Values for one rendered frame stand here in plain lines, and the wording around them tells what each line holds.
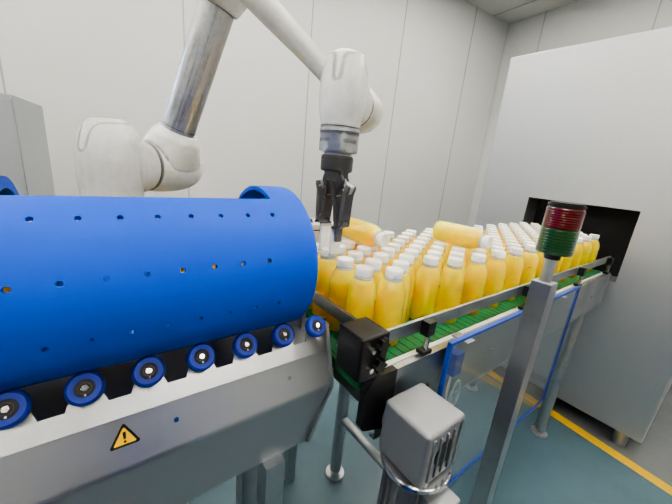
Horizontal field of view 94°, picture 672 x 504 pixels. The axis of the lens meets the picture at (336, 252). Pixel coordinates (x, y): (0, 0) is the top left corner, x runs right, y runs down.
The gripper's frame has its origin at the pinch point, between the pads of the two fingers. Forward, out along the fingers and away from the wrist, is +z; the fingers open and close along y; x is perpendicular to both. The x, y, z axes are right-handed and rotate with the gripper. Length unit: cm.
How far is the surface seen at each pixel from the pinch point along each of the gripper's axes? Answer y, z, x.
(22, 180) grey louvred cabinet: -142, 3, -73
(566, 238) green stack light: 41.2, -8.9, 24.4
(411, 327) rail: 23.9, 13.9, 6.2
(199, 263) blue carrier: 16.7, -2.9, -34.6
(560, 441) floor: 32, 111, 139
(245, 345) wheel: 14.2, 14.0, -26.7
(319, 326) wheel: 14.0, 14.3, -10.9
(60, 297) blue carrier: 17, -1, -50
